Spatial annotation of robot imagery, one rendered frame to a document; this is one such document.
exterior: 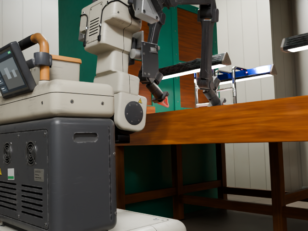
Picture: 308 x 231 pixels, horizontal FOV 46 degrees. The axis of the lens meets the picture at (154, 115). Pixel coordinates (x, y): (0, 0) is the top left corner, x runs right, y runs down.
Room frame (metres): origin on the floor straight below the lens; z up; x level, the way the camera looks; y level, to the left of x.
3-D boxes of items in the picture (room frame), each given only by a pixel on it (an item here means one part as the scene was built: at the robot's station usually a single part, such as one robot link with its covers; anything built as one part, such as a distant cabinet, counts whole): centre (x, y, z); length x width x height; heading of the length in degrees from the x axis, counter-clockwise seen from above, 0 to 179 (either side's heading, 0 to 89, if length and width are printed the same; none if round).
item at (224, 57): (2.31, -0.23, 1.08); 0.62 x 0.08 x 0.07; 44
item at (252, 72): (2.70, -0.64, 1.08); 0.62 x 0.08 x 0.07; 44
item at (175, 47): (3.06, 0.06, 1.32); 1.36 x 0.55 x 0.95; 134
